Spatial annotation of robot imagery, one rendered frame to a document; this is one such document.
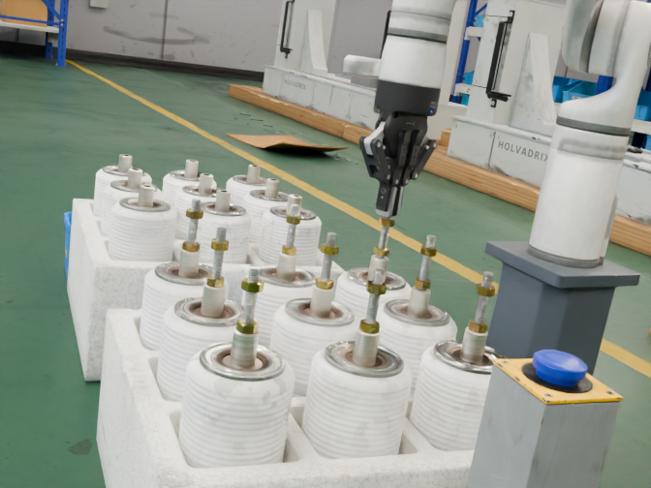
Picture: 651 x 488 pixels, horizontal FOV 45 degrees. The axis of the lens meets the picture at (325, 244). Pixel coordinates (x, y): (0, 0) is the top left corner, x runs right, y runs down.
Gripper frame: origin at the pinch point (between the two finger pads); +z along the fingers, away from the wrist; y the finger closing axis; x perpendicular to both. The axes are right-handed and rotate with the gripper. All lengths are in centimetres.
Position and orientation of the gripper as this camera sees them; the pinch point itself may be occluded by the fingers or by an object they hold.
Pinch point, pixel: (389, 199)
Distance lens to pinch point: 97.4
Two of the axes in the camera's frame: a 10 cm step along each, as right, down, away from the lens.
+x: -7.3, -2.7, 6.3
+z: -1.5, 9.6, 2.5
